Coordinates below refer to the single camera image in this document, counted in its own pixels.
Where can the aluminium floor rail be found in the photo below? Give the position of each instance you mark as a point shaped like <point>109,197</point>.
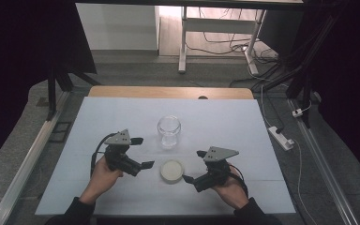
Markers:
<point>322,162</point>
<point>25,162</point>

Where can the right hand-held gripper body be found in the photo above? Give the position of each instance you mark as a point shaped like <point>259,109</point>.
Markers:
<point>215,178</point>

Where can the black metal stand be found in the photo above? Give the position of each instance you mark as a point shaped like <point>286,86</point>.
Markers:
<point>306,78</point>
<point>52,93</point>

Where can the small white adapter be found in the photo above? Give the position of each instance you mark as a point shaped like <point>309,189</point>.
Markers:
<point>297,112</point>

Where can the wooden table top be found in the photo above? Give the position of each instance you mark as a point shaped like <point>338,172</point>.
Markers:
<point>168,92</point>

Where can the dark curtain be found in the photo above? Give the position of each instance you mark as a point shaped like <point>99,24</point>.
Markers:
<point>350,78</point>
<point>22,62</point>

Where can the cream round jar lid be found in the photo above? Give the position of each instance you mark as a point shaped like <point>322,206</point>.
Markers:
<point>172,171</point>

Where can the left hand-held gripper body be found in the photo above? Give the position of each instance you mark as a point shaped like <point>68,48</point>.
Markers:
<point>118,156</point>

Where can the white desk frame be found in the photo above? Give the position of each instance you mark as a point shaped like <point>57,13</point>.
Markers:
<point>218,25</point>

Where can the pale blue table mat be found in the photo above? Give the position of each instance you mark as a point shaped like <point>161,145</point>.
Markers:
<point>175,197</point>

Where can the person's right hand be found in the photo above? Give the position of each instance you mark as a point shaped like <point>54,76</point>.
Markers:
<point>231,190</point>

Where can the black rectangular floor frame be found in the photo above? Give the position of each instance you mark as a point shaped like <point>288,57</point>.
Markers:
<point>60,132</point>

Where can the white power strip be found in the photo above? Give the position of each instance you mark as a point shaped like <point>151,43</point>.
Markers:
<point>280,137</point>

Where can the person's left hand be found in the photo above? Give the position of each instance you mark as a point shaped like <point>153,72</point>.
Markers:
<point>101,181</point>

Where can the clear glass jar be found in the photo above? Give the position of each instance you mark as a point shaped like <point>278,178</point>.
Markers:
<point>168,131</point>

